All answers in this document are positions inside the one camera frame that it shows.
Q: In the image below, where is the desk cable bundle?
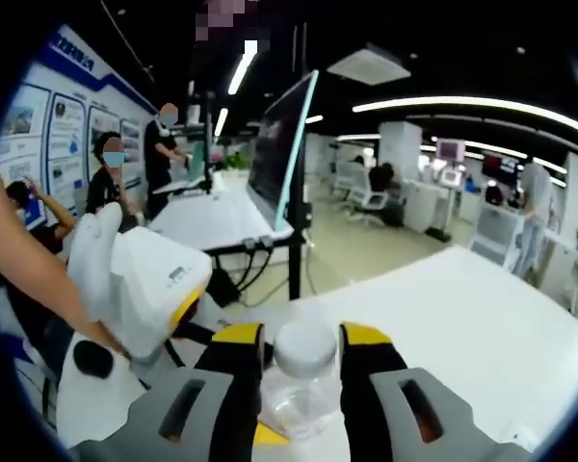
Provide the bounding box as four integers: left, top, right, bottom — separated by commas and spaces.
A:
206, 240, 290, 309

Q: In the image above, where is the short ceiling light strip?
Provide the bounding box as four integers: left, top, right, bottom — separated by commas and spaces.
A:
226, 39, 259, 96

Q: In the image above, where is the blue white wall poster board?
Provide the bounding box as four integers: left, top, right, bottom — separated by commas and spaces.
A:
0, 23, 158, 227

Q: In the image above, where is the white side desk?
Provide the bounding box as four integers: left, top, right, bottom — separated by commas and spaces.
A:
148, 185, 295, 252

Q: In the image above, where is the white cabinet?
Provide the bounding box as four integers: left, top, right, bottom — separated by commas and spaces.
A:
466, 201, 526, 270

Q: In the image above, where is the green desk plant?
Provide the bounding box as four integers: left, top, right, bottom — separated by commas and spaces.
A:
221, 152, 250, 172

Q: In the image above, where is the long ceiling light strip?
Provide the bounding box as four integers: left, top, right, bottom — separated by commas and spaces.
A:
351, 95, 578, 160

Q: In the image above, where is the large desktop monitor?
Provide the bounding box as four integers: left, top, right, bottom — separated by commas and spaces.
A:
247, 69, 320, 237

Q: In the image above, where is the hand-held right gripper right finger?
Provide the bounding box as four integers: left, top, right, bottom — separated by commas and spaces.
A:
337, 321, 534, 462

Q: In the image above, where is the white round table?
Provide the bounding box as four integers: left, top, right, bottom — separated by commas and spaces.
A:
192, 244, 578, 462

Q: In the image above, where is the small pink-screen monitor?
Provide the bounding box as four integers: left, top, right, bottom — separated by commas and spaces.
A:
435, 138, 466, 163

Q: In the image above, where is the black monitor stand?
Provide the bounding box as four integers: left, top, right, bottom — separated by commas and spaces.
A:
286, 23, 314, 302

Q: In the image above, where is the ceiling air vent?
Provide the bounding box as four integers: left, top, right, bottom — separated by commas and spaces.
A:
326, 43, 412, 87

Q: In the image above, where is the clear plastic water bottle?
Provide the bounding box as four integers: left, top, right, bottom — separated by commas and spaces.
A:
257, 320, 351, 442

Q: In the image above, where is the white office chair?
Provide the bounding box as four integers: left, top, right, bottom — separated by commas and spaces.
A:
334, 161, 391, 227

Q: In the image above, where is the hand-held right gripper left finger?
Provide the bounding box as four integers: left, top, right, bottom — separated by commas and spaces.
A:
124, 321, 266, 462

